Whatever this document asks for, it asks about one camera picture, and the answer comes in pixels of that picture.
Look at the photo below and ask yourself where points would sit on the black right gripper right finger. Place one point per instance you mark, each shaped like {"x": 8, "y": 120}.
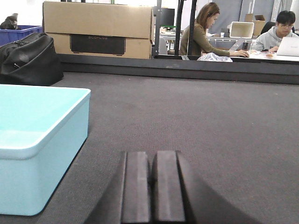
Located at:
{"x": 180, "y": 196}

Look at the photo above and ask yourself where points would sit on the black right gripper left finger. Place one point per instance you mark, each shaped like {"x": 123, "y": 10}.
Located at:
{"x": 126, "y": 200}

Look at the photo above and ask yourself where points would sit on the light blue plastic bin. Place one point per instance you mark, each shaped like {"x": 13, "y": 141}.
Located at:
{"x": 41, "y": 131}

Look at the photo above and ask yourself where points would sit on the dark conveyor belt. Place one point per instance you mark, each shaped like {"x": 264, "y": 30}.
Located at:
{"x": 242, "y": 138}

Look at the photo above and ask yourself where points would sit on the crumpled plastic bag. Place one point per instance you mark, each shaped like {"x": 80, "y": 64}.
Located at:
{"x": 212, "y": 57}

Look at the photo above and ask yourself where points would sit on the woman in olive top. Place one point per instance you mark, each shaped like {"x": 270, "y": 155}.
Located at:
{"x": 205, "y": 19}

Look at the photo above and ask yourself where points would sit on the black bag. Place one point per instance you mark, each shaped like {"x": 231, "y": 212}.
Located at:
{"x": 31, "y": 60}

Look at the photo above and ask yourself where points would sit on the large cardboard box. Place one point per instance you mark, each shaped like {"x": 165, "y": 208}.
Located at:
{"x": 95, "y": 29}

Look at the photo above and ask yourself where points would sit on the white storage box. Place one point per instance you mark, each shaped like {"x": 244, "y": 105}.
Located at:
{"x": 241, "y": 29}

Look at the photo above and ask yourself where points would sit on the man in grey hoodie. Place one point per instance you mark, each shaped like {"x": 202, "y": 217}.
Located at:
{"x": 270, "y": 40}

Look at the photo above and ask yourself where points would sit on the white laptop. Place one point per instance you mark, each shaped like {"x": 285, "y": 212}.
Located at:
{"x": 289, "y": 46}

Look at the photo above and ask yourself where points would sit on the blue crate far left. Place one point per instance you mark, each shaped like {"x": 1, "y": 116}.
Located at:
{"x": 10, "y": 35}

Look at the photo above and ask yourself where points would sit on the black conveyor side rail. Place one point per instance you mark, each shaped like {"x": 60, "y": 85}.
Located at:
{"x": 273, "y": 71}

